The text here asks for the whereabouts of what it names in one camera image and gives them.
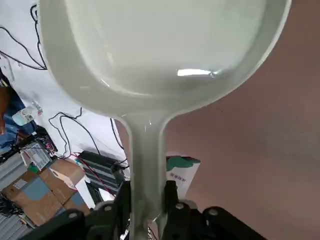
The black ribbed device box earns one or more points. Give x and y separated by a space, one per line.
100 165

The pale green plastic dustpan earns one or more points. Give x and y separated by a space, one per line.
162 50

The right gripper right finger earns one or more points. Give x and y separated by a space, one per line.
175 217

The person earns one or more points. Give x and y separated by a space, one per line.
5 107

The brown cardboard box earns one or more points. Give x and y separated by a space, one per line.
37 200

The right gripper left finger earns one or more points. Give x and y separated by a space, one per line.
117 212

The white card green print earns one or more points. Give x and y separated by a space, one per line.
182 175

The clear plastic water bottle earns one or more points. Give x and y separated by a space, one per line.
25 116

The grey electronic device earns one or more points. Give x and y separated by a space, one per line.
37 155

